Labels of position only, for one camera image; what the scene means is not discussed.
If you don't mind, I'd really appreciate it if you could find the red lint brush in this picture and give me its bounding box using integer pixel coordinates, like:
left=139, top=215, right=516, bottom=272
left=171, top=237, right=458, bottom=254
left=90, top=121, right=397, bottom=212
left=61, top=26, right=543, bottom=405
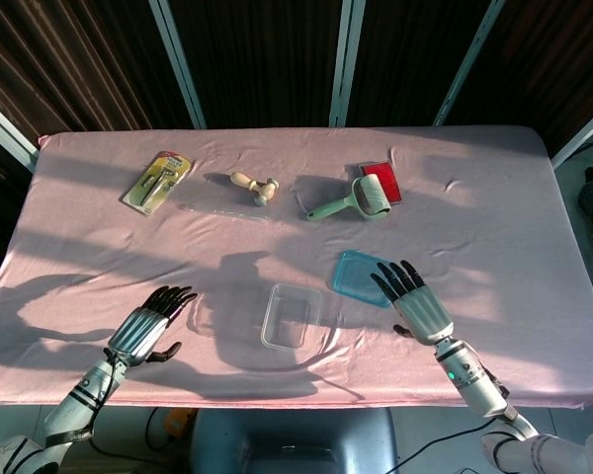
left=358, top=160, right=404, bottom=204

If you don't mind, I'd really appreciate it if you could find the clear plastic container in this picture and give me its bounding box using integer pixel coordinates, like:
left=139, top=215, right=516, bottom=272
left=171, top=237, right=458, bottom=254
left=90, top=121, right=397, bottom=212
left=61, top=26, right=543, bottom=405
left=260, top=282, right=325, bottom=352

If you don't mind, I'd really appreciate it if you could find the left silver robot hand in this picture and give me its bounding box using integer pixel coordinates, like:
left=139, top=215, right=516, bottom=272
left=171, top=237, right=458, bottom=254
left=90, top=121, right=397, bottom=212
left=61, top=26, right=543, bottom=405
left=107, top=285, right=200, bottom=368

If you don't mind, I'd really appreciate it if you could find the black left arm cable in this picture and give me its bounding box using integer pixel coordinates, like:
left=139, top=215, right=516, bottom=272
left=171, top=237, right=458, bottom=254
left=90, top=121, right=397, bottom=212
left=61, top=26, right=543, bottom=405
left=81, top=347, right=126, bottom=443

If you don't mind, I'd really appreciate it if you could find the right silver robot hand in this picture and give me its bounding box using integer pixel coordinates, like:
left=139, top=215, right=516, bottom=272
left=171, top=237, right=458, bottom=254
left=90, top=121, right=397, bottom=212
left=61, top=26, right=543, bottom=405
left=370, top=259, right=455, bottom=348

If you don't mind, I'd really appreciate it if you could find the yellow carded tool package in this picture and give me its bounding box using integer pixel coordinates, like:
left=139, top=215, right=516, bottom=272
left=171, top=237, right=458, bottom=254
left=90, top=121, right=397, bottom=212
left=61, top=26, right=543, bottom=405
left=121, top=150, right=195, bottom=217

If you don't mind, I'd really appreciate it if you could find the small wooden mallet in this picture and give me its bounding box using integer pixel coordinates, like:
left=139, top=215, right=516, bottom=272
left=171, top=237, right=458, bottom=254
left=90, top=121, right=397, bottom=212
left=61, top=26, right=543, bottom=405
left=229, top=171, right=281, bottom=208

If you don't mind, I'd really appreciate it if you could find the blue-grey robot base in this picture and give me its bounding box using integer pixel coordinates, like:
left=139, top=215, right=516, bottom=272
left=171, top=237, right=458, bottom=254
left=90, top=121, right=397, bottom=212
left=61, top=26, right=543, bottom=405
left=190, top=408, right=397, bottom=474

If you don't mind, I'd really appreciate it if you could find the blue container lid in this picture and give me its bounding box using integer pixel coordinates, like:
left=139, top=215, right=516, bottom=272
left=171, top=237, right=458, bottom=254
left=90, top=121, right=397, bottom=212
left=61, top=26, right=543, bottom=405
left=331, top=249, right=395, bottom=309

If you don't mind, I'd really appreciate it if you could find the pink tablecloth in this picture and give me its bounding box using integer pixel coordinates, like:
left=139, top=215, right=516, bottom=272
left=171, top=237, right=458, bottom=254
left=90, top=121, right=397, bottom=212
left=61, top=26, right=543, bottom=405
left=0, top=124, right=593, bottom=412

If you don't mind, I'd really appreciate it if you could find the light blue frame post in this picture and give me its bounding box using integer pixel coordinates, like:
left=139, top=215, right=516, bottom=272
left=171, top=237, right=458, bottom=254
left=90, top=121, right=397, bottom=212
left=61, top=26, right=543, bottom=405
left=147, top=0, right=208, bottom=130
left=550, top=97, right=593, bottom=171
left=329, top=0, right=368, bottom=128
left=433, top=0, right=506, bottom=128
left=0, top=91, right=40, bottom=174

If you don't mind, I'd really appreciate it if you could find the green lint roller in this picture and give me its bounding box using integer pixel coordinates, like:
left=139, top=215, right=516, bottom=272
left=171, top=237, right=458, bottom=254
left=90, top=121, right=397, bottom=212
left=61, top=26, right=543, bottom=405
left=305, top=176, right=393, bottom=222

